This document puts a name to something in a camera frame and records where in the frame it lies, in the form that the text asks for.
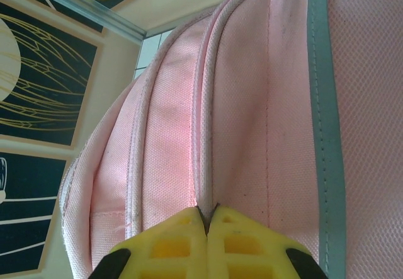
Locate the aluminium corner post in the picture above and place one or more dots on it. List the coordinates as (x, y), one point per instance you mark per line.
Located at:
(94, 10)

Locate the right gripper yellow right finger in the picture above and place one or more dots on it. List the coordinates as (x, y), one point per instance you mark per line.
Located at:
(245, 247)

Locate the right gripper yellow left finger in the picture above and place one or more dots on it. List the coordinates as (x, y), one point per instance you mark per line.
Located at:
(176, 247)

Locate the pink student backpack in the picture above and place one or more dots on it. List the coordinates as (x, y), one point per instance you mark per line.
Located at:
(252, 102)

